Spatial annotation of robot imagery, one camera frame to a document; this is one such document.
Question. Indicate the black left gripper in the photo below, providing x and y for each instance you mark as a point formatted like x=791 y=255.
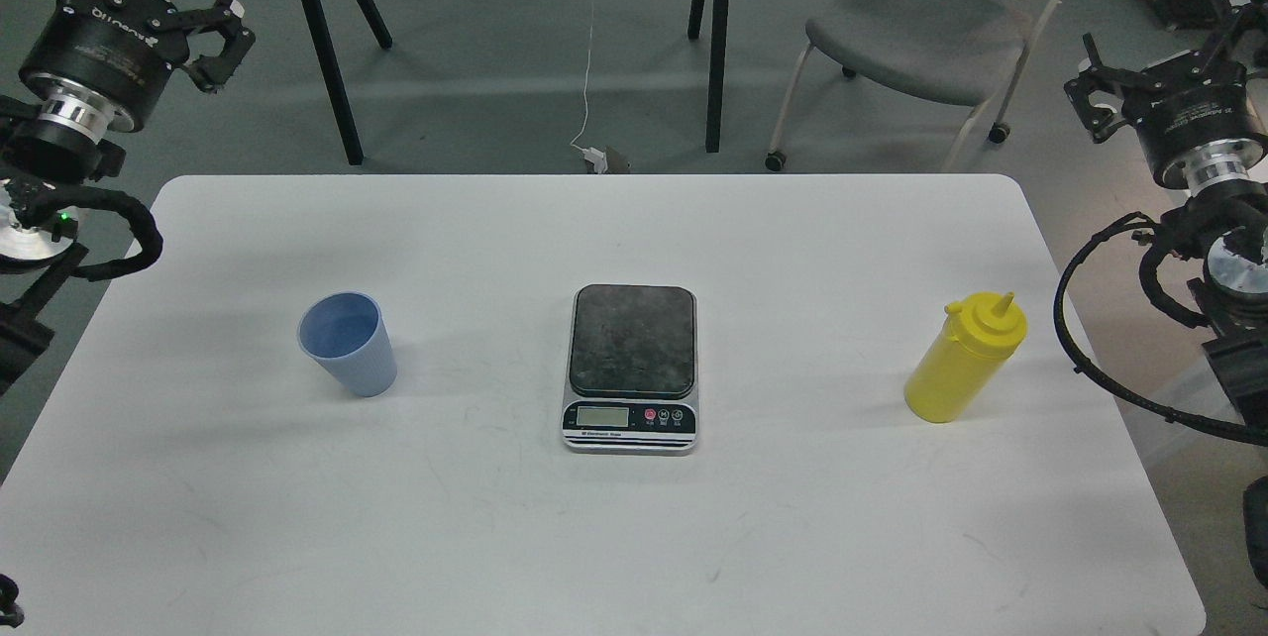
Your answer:
x=118 y=53

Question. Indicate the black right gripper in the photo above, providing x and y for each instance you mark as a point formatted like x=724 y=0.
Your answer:
x=1176 y=116

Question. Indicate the yellow squeeze bottle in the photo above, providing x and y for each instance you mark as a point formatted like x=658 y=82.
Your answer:
x=980 y=333

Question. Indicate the blue ribbed plastic cup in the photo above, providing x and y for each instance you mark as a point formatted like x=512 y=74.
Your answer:
x=346 y=335

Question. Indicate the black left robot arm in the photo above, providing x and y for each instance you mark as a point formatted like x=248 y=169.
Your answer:
x=58 y=223

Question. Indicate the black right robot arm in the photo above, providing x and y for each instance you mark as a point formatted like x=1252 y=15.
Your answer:
x=1204 y=262

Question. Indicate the digital kitchen scale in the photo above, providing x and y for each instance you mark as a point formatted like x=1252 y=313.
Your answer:
x=632 y=375

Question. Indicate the grey office chair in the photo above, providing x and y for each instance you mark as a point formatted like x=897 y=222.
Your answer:
x=968 y=53

